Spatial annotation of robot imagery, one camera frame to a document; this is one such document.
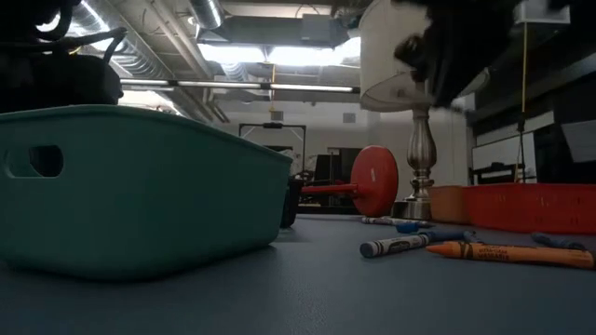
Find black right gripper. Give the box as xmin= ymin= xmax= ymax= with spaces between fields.
xmin=393 ymin=0 xmax=522 ymax=109

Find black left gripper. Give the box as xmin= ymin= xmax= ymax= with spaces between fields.
xmin=0 ymin=51 xmax=125 ymax=114

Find grey-blue crayon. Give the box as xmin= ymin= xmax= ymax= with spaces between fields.
xmin=426 ymin=229 xmax=483 ymax=246

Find white-wrapped grey crayon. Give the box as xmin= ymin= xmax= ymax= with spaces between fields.
xmin=361 ymin=215 xmax=411 ymax=228

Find dark grey crayon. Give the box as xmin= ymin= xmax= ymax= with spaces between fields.
xmin=359 ymin=234 xmax=430 ymax=260

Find orange crayon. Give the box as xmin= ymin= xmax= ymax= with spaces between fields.
xmin=425 ymin=240 xmax=596 ymax=271

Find blue-grey crayon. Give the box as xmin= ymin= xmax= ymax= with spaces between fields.
xmin=530 ymin=231 xmax=589 ymax=252

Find black slotted plastic basket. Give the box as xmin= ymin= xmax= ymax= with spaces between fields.
xmin=278 ymin=178 xmax=305 ymax=229

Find whiteboard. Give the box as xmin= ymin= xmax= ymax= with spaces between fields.
xmin=470 ymin=131 xmax=537 ymax=185

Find silver table lamp cream shade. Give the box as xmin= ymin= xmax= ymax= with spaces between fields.
xmin=358 ymin=0 xmax=490 ymax=221

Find orange plastic bin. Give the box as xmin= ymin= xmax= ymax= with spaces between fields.
xmin=428 ymin=185 xmax=469 ymax=224

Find red disc on red rod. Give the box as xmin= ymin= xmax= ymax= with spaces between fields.
xmin=300 ymin=145 xmax=400 ymax=219

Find teal plastic bin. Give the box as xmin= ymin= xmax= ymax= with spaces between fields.
xmin=0 ymin=104 xmax=293 ymax=280

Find grey flat panel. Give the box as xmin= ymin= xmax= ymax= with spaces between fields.
xmin=561 ymin=119 xmax=596 ymax=164

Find black cabinet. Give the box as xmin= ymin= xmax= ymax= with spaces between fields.
xmin=314 ymin=147 xmax=364 ymax=210

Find small blue crayon piece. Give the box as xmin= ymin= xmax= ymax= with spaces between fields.
xmin=395 ymin=221 xmax=435 ymax=235

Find red slotted plastic basket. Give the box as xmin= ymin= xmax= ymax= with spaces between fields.
xmin=463 ymin=182 xmax=596 ymax=235

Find grey ceiling ventilation unit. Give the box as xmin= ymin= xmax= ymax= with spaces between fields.
xmin=197 ymin=12 xmax=353 ymax=49

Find long fluorescent light tube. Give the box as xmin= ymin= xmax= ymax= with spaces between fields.
xmin=119 ymin=77 xmax=360 ymax=93

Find yellow hanging cord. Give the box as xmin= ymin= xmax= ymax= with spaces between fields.
xmin=514 ymin=22 xmax=530 ymax=182

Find round silver ceiling duct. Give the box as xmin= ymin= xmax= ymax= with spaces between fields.
xmin=188 ymin=0 xmax=224 ymax=30

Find black metal frame rack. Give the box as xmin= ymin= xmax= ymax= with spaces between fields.
xmin=238 ymin=122 xmax=307 ymax=178

